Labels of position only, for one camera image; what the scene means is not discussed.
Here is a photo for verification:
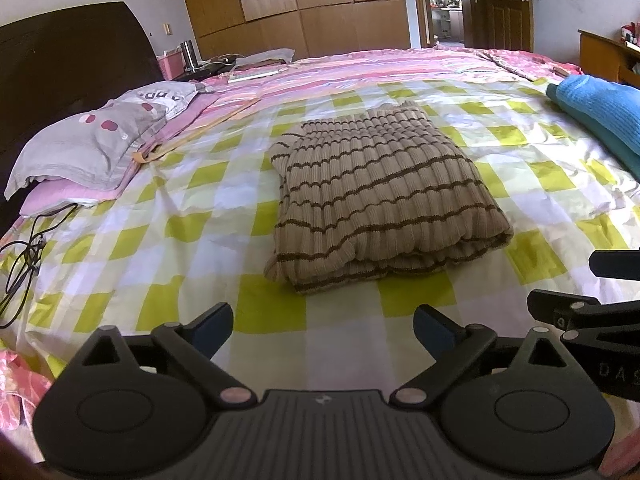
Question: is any beige brown striped knit sweater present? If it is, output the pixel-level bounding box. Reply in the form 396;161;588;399
265;101;513;294

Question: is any wooden side cabinet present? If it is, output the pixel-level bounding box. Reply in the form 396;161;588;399
579;30;640;88

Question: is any blue knit garment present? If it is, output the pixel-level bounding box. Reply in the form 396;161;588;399
546;75;639;180

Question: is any dark brown wooden door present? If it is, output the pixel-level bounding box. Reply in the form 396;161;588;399
471;0;534;52

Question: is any white book on bed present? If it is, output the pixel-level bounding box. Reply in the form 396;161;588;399
228;66;288;84

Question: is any pink storage box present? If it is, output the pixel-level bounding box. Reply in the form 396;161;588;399
157;48;184;80

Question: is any grey pillow with pink dots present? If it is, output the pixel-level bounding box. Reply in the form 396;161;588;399
4;81;209;198

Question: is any pink striped quilt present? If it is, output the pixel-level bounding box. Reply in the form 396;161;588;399
22;49;608;233

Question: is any metal thermos cup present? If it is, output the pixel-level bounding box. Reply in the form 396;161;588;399
180;40;198;73

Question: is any wooden wardrobe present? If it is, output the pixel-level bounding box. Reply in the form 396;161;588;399
186;0;410;58

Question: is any green white checkered bed sheet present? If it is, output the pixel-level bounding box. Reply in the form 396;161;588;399
1;79;639;391

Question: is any dark wooden headboard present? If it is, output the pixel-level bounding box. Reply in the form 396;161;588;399
1;1;163;231

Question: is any grey cloth on nightstand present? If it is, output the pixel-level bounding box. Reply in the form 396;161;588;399
234;48;295;68

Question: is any black charging cable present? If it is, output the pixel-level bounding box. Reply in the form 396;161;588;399
0;201;82;331

